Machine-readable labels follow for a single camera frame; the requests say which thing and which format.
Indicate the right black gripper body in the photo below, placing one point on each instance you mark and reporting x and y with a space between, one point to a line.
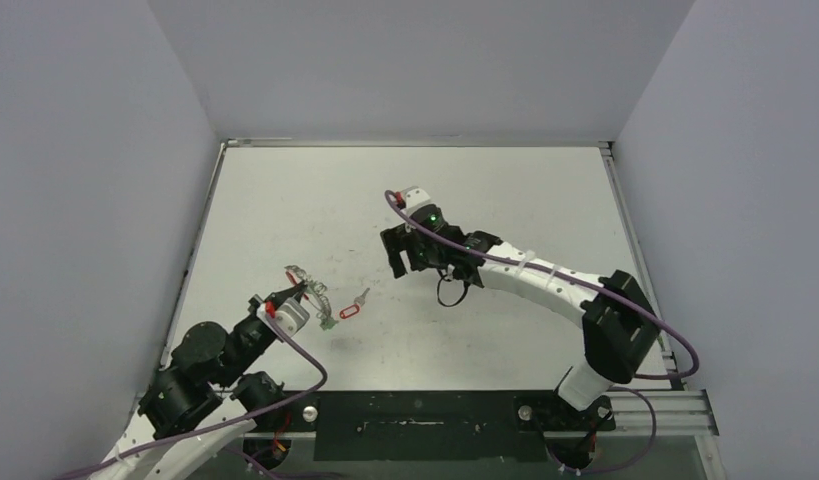
412 241

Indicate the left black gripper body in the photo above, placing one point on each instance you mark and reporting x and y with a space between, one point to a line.
253 342

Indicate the metal keyring with red handle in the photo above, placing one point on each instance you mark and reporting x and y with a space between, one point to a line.
316 292

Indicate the key with red tag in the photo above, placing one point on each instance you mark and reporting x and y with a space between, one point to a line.
355 307

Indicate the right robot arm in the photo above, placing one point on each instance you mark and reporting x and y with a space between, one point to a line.
611 311

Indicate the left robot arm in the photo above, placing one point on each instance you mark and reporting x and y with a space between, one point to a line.
207 395

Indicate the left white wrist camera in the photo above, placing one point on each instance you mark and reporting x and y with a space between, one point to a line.
288 319

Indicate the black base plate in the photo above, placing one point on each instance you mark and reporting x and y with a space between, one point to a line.
419 444

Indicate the aluminium front rail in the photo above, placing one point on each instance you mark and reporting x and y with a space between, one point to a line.
666 412

